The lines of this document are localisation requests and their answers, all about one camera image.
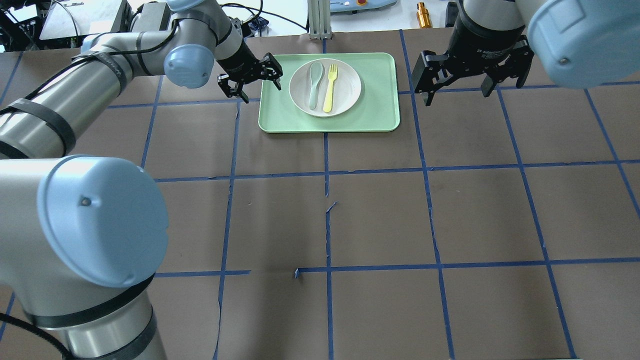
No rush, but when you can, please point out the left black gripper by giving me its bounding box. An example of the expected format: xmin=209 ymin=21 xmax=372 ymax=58
xmin=217 ymin=39 xmax=284 ymax=104

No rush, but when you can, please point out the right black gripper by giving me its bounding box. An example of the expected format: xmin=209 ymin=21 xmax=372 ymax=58
xmin=413 ymin=10 xmax=535 ymax=107

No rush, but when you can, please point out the yellow plastic fork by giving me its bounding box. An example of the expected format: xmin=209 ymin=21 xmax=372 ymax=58
xmin=322 ymin=63 xmax=339 ymax=114

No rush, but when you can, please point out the white round plate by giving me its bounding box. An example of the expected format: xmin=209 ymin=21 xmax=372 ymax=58
xmin=288 ymin=58 xmax=362 ymax=117

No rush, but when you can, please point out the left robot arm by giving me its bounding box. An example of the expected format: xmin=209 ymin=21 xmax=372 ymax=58
xmin=1 ymin=0 xmax=283 ymax=360

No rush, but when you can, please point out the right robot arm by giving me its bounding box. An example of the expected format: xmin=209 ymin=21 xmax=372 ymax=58
xmin=411 ymin=0 xmax=640 ymax=106

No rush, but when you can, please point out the light green plastic spoon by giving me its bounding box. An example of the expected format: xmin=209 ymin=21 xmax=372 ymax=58
xmin=308 ymin=61 xmax=324 ymax=110

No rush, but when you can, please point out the light green tray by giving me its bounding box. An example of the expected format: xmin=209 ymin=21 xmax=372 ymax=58
xmin=257 ymin=52 xmax=400 ymax=133

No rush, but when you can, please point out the teach pendant tablet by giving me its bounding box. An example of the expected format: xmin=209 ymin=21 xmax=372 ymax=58
xmin=329 ymin=0 xmax=398 ymax=15

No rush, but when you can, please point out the black computer box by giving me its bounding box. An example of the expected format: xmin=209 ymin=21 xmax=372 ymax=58
xmin=39 ymin=0 xmax=133 ymax=41

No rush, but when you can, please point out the aluminium frame post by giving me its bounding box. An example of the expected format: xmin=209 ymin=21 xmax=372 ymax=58
xmin=307 ymin=0 xmax=333 ymax=40

